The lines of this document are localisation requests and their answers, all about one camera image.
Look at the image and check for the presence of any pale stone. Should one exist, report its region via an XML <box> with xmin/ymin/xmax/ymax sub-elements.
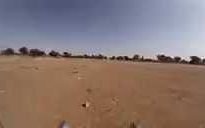
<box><xmin>81</xmin><ymin>101</ymin><xmax>91</xmax><ymax>109</ymax></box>

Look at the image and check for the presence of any robot's own part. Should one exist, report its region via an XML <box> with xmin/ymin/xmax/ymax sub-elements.
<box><xmin>58</xmin><ymin>120</ymin><xmax>70</xmax><ymax>128</ymax></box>

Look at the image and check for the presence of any row of trees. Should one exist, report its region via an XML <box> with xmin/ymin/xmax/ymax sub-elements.
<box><xmin>0</xmin><ymin>45</ymin><xmax>205</xmax><ymax>66</ymax></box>

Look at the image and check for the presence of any brown bare dirt ground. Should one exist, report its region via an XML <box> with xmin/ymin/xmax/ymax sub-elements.
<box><xmin>0</xmin><ymin>54</ymin><xmax>205</xmax><ymax>128</ymax></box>

